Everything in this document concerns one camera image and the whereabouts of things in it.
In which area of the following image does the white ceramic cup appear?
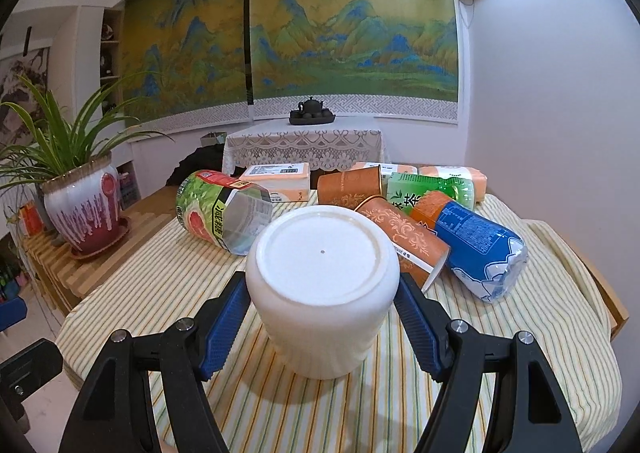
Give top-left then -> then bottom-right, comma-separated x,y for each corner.
245,205 -> 399,379

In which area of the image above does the orange paper cup near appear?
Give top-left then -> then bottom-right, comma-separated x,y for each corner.
356,195 -> 450,293

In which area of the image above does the wooden slatted bench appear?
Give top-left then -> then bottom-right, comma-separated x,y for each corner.
23,212 -> 172,315

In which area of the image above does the striped tablecloth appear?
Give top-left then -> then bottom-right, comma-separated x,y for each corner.
56,195 -> 623,452

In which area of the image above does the red white ceramic flowerpot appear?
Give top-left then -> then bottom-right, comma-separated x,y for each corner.
41,154 -> 125,256

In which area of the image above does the green spider plant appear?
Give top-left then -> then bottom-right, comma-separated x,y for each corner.
1,76 -> 166,190

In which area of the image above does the green grapefruit drink carton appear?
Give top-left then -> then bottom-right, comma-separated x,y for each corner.
176,170 -> 273,256

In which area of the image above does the orange white box right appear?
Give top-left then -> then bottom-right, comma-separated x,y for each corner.
352,161 -> 488,202

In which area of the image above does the orange white box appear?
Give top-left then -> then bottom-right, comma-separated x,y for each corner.
352,161 -> 488,202
240,162 -> 310,202

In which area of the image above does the green tea bottle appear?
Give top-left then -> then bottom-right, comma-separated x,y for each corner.
386,172 -> 475,214

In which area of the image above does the black bag on floor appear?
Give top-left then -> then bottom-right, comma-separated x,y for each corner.
165,144 -> 224,186

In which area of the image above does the orange white box left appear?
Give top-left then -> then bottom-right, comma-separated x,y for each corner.
240,162 -> 310,202

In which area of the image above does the lace covered side table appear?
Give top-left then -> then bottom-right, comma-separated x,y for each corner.
222,116 -> 390,173

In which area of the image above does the black teapot set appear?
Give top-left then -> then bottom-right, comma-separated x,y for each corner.
288,96 -> 335,126

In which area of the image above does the landscape painting left panel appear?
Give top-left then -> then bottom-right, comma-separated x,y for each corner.
120,0 -> 250,130

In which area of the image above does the landscape painting panel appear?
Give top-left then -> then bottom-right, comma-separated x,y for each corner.
248,0 -> 459,124
120,0 -> 250,130

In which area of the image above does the landscape painting right panel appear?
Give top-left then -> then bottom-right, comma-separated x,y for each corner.
248,0 -> 459,124

